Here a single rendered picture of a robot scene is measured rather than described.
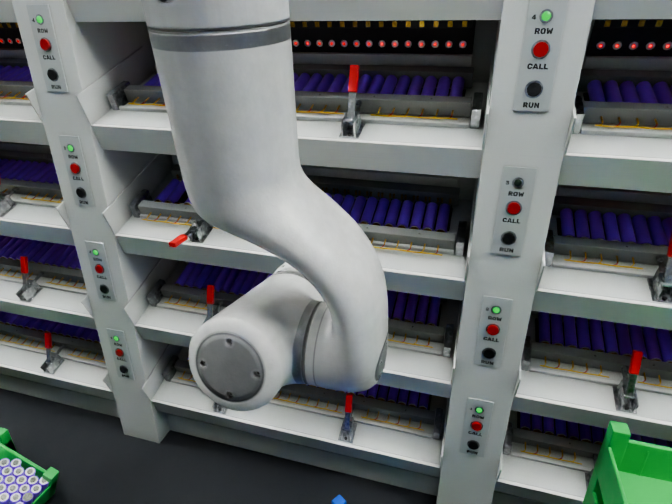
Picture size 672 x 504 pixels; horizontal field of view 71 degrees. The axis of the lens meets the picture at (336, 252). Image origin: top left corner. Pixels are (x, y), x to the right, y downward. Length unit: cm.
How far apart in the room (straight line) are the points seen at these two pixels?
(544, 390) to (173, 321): 67
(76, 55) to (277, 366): 62
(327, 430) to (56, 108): 74
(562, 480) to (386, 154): 64
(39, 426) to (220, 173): 109
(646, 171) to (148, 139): 69
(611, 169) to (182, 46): 52
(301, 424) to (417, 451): 23
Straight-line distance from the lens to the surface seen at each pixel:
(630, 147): 69
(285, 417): 100
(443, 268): 72
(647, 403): 88
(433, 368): 83
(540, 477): 97
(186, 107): 32
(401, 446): 96
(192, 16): 30
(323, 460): 107
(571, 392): 85
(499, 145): 64
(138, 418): 118
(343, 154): 68
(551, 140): 65
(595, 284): 75
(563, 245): 76
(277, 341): 39
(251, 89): 31
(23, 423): 138
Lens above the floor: 83
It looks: 25 degrees down
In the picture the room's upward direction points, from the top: straight up
